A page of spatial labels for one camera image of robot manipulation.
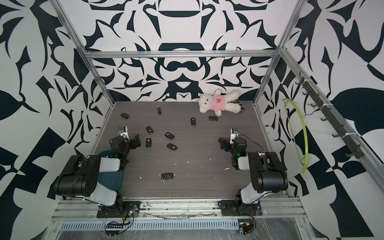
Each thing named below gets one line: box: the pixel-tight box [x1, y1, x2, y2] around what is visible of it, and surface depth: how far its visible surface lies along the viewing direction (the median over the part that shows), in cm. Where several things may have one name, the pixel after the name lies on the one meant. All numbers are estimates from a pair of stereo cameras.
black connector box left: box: [105, 223, 125, 236], surface depth 74 cm
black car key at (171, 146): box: [166, 143, 178, 151], surface depth 97 cm
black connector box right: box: [238, 222, 254, 234], surface depth 73 cm
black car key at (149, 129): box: [145, 125, 154, 135], surface depth 104 cm
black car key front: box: [161, 172, 174, 180], surface depth 85 cm
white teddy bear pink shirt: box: [198, 88, 242, 117], surface depth 113 cm
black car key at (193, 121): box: [190, 117, 196, 127], surface depth 110 cm
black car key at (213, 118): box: [208, 116, 218, 121], surface depth 111 cm
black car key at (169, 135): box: [164, 132, 175, 140], surface depth 103 cm
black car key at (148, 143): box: [145, 138, 152, 149], surface depth 98 cm
